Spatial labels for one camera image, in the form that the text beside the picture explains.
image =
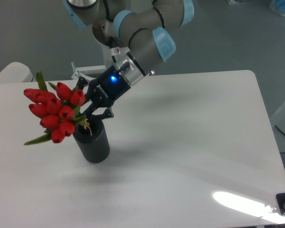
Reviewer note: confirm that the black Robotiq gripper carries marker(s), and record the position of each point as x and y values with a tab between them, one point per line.
103	91

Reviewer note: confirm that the red tulip bouquet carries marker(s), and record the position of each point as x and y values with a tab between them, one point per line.
59	113

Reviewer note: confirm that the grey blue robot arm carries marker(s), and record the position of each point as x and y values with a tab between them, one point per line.
145	34

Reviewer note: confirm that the dark grey ribbed vase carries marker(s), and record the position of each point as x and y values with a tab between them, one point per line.
92	141

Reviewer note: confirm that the white chair back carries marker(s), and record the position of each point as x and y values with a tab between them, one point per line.
16	72

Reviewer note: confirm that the clear bag blue contents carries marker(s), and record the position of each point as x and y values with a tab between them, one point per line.
278	6

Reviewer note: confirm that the white metal base frame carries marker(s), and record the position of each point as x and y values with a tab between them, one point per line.
89	72

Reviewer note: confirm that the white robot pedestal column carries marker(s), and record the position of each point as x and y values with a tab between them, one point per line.
111	55

